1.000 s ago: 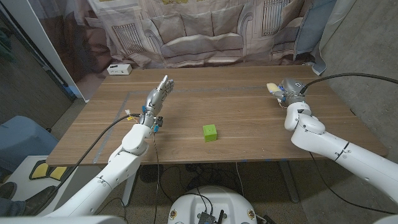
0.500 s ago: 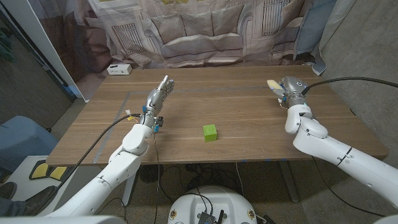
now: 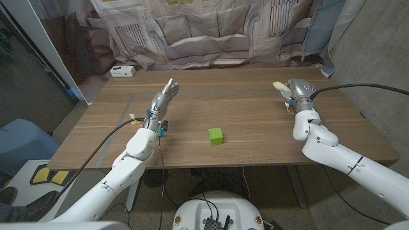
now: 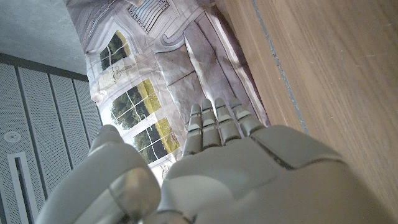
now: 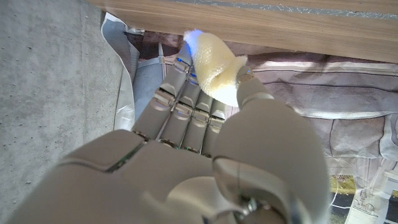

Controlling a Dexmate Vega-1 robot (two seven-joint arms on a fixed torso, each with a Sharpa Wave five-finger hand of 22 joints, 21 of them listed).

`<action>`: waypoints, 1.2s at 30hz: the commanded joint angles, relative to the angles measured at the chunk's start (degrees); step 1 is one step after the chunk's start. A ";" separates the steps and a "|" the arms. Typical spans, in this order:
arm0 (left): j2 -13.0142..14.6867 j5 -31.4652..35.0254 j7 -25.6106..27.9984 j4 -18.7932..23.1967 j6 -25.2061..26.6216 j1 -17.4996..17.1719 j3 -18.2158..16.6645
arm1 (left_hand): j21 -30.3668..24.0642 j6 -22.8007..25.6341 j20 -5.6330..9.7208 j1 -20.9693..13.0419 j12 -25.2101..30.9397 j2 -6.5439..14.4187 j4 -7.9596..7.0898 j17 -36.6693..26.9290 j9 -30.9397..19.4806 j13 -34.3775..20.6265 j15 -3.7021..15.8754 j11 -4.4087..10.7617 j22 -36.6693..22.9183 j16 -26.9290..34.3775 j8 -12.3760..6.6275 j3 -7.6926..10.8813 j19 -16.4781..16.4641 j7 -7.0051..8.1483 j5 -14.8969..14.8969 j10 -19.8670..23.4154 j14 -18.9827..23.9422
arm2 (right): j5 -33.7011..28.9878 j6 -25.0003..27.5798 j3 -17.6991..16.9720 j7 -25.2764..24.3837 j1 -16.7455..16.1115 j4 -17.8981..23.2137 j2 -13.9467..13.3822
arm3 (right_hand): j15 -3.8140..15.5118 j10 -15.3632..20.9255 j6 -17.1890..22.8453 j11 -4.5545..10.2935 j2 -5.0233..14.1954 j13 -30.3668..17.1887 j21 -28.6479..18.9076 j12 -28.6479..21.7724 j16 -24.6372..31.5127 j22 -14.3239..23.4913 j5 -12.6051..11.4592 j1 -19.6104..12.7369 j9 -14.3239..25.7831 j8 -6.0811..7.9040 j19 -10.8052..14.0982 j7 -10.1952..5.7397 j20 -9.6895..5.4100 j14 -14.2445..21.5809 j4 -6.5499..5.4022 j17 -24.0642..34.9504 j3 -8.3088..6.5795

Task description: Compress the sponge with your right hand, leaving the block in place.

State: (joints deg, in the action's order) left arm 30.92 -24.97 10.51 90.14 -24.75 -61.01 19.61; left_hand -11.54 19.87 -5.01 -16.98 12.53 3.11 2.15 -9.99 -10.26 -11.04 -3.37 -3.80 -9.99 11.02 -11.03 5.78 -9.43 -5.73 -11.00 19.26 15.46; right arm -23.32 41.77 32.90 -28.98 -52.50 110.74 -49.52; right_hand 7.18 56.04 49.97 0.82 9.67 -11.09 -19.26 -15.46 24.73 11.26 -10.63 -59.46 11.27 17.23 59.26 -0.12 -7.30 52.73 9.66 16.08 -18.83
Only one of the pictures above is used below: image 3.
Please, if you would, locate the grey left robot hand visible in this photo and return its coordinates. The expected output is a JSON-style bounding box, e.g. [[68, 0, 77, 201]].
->
[[143, 78, 180, 132]]

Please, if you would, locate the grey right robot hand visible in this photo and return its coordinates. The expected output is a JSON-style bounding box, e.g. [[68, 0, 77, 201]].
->
[[279, 78, 317, 113]]

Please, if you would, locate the pale yellow sponge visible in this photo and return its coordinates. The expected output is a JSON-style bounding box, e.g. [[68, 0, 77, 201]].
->
[[272, 80, 293, 93]]

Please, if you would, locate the green cube block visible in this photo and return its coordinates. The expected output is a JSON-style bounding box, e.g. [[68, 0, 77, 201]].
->
[[208, 127, 224, 147]]

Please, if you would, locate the white power strip box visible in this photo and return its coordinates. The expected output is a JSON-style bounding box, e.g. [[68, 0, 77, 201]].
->
[[109, 65, 137, 78]]

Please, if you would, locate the grey hanging cloth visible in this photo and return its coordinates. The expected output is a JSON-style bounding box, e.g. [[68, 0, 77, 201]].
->
[[320, 0, 368, 79]]

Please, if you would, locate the black round floor device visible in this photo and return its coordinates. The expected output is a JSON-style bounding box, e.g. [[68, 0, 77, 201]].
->
[[143, 168, 169, 189]]

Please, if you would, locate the printed sofa room backdrop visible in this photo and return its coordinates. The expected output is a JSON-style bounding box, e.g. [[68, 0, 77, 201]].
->
[[28, 0, 348, 105]]

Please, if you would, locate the white table leg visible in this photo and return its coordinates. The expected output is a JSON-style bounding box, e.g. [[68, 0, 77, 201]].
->
[[125, 169, 143, 212]]

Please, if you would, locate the grey table leg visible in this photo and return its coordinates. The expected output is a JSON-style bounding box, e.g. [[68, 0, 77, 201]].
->
[[286, 165, 308, 209]]

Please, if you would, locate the white robot torso base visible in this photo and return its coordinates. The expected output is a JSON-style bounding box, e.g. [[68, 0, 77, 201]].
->
[[172, 190, 265, 230]]

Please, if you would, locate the blue chair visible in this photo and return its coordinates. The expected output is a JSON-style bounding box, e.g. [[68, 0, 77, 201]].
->
[[0, 118, 61, 183]]

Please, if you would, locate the black shoe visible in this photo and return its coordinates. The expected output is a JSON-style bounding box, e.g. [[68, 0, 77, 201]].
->
[[25, 190, 61, 221], [0, 187, 19, 205]]

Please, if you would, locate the white mat with yellow footprints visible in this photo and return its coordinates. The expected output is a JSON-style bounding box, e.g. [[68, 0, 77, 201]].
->
[[4, 159, 81, 207]]

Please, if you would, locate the blue jeans leg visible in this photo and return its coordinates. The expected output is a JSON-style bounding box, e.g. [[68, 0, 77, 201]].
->
[[0, 204, 28, 223]]

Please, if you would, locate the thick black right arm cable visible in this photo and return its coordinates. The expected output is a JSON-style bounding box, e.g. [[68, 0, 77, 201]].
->
[[308, 82, 409, 100]]

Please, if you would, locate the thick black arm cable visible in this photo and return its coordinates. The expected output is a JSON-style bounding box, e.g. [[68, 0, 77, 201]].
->
[[308, 82, 409, 100], [31, 117, 147, 221]]

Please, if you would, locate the thin black left wrist cable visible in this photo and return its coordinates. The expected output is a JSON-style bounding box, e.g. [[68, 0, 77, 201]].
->
[[158, 136, 167, 230]]

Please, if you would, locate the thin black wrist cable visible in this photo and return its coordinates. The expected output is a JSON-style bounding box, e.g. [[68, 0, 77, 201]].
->
[[321, 164, 392, 226], [158, 136, 167, 230]]

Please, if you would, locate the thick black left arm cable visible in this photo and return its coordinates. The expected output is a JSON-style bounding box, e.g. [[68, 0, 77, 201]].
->
[[31, 117, 147, 221]]

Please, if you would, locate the black floor cable bundle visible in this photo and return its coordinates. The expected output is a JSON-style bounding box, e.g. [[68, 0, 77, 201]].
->
[[166, 167, 253, 211]]

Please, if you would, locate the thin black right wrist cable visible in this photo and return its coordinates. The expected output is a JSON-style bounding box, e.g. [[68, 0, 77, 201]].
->
[[321, 164, 392, 226]]

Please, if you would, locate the white partition post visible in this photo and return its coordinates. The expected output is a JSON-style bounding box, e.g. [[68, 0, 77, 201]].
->
[[0, 0, 92, 105]]

